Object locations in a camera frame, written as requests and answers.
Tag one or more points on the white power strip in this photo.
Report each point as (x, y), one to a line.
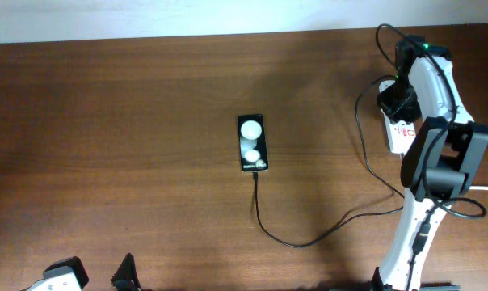
(400, 135)

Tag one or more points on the white usb charger plug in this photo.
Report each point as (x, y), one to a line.
(383, 87)

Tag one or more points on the black smartphone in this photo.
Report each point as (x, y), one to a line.
(252, 143)

